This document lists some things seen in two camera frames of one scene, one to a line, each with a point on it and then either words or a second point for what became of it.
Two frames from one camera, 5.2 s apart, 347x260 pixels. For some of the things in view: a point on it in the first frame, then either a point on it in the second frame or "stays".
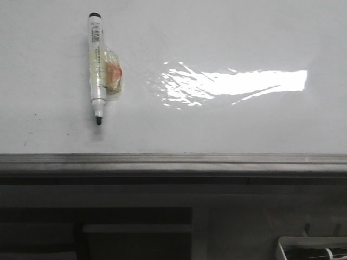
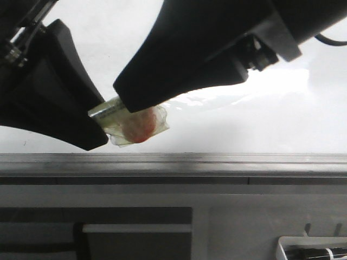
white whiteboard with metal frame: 214,92 stays
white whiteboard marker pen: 105,69 → 124,128
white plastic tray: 312,248 stays
